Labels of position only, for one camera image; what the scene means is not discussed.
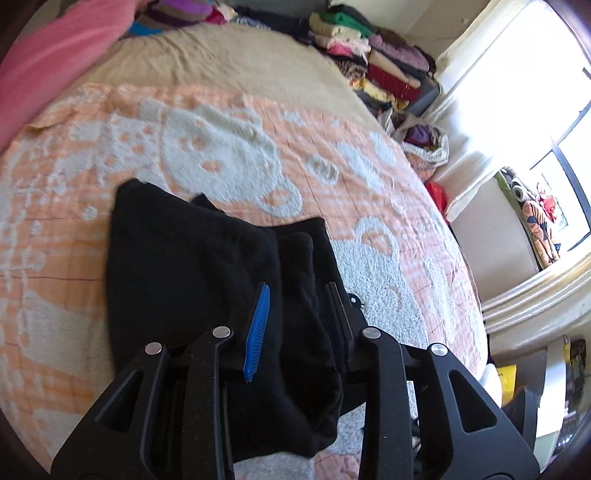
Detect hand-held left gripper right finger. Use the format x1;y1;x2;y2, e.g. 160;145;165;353
325;281;541;480

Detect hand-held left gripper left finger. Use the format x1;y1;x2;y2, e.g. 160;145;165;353
50;281;273;480

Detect black shirt with orange print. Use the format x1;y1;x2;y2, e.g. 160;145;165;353
105;178;365;460

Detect white plastic bag of clothes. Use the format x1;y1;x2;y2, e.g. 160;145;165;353
381;108;451;169

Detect stack of folded clothes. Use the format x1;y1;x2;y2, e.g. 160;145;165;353
305;4;439;112

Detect red bag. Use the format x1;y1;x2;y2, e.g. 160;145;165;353
425;181;450;214

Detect yellow box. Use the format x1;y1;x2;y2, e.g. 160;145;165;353
496;364;519;408

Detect colourful items on window sill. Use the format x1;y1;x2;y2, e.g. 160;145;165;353
496;168;564;269

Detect orange and white printed blanket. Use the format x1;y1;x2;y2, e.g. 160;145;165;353
0;83;490;480

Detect grey storage box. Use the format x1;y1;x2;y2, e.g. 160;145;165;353
406;76;443;117

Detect beige bed sheet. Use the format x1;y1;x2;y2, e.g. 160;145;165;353
76;23;384;132

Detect window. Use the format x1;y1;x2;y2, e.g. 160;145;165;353
443;0;591;259

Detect pink pillow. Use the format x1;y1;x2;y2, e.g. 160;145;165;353
0;0;139;153

